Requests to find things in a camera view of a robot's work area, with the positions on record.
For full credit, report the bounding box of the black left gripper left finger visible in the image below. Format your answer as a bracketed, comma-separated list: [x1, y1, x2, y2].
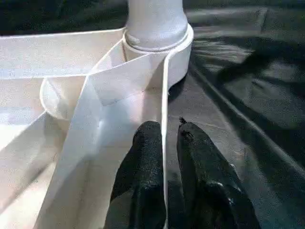
[103, 120, 167, 229]

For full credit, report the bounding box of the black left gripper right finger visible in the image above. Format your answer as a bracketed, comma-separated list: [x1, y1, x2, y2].
[176, 116, 262, 229]

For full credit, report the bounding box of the white plastic table leg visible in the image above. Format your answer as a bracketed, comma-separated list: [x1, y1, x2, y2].
[124, 0, 189, 52]

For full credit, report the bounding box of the black work mat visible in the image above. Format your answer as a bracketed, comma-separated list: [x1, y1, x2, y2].
[0, 0, 305, 229]

